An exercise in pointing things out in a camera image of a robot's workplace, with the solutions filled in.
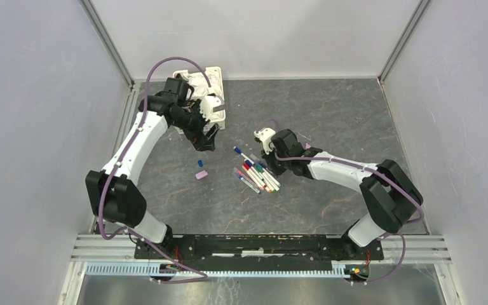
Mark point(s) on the green cap white marker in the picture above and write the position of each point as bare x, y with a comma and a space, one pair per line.
268, 177

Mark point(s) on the black mounting base plate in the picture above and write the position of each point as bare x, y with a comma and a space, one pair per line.
268, 252

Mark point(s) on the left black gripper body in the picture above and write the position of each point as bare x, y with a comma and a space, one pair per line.
192, 120

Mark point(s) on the white plastic basket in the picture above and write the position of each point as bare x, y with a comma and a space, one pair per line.
177, 74

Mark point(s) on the grey blue pen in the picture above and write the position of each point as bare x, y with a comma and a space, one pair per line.
241, 176

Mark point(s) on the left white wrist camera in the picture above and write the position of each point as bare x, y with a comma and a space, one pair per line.
212, 108

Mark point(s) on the blue cap white marker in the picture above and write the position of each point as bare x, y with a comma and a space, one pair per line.
242, 154

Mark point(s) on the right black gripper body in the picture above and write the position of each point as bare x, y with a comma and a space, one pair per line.
277, 166

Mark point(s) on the pink highlighter cap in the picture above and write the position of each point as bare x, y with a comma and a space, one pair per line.
201, 175

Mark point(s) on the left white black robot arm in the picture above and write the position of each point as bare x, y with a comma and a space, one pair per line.
187, 103

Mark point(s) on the red cap white marker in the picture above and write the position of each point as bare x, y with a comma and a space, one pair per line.
260, 183

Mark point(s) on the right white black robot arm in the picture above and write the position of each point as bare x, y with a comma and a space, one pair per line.
392, 200

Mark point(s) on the white crumpled cloth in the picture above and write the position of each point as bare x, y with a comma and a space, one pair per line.
205, 86

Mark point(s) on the white slotted cable duct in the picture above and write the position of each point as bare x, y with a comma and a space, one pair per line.
153, 269

